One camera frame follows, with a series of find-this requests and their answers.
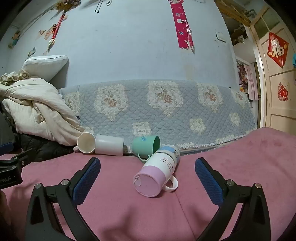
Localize pink hanging cloth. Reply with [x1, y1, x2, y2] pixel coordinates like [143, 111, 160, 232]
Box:
[243, 64, 259, 101]

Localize pink blanket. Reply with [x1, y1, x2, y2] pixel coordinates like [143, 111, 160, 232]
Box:
[0, 127, 296, 241]

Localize red height chart poster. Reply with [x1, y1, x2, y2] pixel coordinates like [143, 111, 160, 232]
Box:
[168, 0, 195, 54]

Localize pink white blue mug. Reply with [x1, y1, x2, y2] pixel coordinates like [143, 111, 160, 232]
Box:
[133, 144, 181, 198]

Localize green plastic cup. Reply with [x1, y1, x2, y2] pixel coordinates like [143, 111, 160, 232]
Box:
[132, 135, 161, 160]

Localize person's left forearm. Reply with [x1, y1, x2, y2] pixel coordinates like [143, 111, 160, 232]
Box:
[0, 190, 11, 232]

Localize cream panel door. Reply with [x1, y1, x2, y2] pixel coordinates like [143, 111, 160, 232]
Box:
[249, 5, 296, 134]

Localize black jacket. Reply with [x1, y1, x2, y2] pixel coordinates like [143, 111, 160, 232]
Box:
[16, 133, 77, 163]

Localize white pillow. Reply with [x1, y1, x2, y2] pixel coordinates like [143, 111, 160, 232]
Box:
[21, 55, 69, 82]

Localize white cylindrical cup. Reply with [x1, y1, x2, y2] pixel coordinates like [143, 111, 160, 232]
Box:
[95, 134, 125, 156]

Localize cream mug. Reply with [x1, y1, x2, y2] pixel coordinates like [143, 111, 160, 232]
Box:
[73, 132, 96, 154]

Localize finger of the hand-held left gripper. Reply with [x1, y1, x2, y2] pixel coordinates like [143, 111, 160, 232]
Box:
[0, 149, 37, 168]
[0, 142, 14, 154]

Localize cartoon wall sticker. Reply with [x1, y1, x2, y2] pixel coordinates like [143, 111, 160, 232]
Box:
[8, 30, 21, 49]

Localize dried flower decoration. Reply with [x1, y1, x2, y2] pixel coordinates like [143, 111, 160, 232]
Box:
[56, 0, 82, 11]

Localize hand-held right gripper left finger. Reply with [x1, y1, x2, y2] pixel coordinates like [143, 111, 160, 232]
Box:
[25, 157, 101, 241]

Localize ruffled cream cloth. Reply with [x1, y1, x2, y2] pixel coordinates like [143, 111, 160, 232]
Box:
[0, 70, 33, 85]

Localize blue floral quilted cover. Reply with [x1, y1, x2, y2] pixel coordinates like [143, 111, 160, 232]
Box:
[58, 79, 258, 155]

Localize cream quilt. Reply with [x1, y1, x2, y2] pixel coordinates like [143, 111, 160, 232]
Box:
[0, 77, 86, 146]

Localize wooden slats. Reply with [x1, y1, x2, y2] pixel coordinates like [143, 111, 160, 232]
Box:
[218, 0, 253, 26]

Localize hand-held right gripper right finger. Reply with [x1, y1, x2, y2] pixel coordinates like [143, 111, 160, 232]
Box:
[195, 157, 271, 241]

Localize red diamond paper decoration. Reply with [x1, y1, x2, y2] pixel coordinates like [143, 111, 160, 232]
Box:
[267, 32, 289, 69]

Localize red paper cutout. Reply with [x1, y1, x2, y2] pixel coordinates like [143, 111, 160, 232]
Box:
[277, 82, 290, 102]

